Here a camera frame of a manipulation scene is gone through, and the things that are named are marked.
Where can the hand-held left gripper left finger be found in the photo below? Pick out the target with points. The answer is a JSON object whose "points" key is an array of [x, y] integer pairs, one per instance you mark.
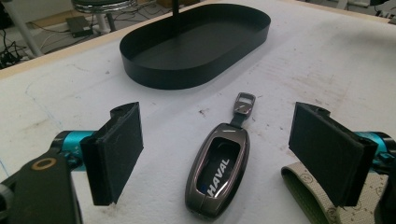
{"points": [[113, 155]]}

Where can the black box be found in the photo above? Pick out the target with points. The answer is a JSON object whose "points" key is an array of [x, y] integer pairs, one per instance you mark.
{"points": [[78, 26]]}

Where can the chrome stool base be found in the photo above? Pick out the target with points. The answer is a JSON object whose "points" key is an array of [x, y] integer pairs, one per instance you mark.
{"points": [[102, 6]]}

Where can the black oval tray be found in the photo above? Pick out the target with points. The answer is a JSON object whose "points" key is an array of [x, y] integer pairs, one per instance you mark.
{"points": [[193, 46]]}

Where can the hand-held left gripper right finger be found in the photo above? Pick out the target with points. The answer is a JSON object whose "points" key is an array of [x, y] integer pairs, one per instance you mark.
{"points": [[327, 152]]}

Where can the grey metallic car key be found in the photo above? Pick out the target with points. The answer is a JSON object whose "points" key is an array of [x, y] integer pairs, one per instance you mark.
{"points": [[218, 174]]}

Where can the white table mat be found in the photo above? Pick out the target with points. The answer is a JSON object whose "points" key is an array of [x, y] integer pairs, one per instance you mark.
{"points": [[311, 62]]}

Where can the white stand leg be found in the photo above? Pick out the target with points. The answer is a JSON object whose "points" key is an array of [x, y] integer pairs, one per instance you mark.
{"points": [[26, 34]]}

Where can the black pole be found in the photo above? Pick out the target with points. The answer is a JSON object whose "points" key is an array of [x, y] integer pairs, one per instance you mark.
{"points": [[176, 6]]}

